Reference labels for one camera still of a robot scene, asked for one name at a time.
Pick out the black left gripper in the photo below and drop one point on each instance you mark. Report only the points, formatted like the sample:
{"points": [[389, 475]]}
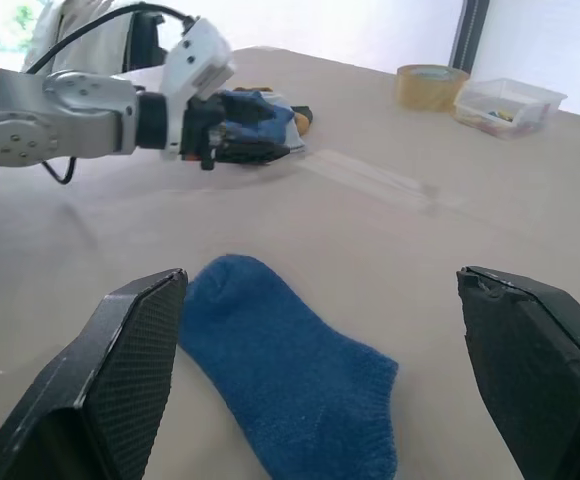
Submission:
{"points": [[197, 127]]}

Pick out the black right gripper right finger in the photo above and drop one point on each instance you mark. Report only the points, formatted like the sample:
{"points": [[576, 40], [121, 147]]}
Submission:
{"points": [[535, 370]]}

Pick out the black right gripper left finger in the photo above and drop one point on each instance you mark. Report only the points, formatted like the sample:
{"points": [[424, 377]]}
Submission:
{"points": [[95, 370]]}

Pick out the navy and white sock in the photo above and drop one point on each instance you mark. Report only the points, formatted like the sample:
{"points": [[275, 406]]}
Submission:
{"points": [[277, 125]]}

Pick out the black and yellow sock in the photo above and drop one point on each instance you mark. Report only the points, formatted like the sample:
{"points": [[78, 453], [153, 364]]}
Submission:
{"points": [[304, 119]]}

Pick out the blue ankle sock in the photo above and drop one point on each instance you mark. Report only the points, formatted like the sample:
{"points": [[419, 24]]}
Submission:
{"points": [[295, 370]]}

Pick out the black boxy object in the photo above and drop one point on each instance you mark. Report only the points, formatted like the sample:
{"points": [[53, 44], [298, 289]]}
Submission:
{"points": [[146, 42]]}

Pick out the silver robot torso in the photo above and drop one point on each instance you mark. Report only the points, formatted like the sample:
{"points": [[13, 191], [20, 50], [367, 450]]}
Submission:
{"points": [[87, 40]]}

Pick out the yellow tape roll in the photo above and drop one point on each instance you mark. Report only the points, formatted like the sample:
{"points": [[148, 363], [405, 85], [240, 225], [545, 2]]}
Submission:
{"points": [[430, 87]]}

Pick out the colourful small items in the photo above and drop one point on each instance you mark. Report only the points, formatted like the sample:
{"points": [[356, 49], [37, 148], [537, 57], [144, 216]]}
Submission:
{"points": [[497, 119]]}

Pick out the clear plastic box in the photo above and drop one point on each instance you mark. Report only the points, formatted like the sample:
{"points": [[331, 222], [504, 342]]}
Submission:
{"points": [[507, 107]]}

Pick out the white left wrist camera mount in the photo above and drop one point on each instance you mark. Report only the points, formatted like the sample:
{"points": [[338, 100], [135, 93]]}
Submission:
{"points": [[190, 65]]}

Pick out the black vertical frame post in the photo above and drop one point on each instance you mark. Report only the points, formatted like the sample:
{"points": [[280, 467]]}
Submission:
{"points": [[470, 32]]}

